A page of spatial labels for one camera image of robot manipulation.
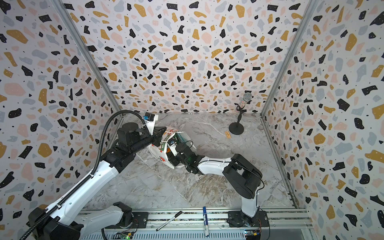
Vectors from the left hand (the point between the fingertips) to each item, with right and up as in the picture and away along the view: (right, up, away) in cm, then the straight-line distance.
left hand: (165, 125), depth 70 cm
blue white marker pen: (+19, -47, +3) cm, 51 cm away
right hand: (-2, -13, +15) cm, 20 cm away
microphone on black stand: (+44, -2, +42) cm, 61 cm away
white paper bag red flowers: (-5, -14, +8) cm, 17 cm away
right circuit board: (+42, -52, +1) cm, 67 cm away
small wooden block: (+37, -7, +39) cm, 54 cm away
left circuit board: (-19, -52, 0) cm, 55 cm away
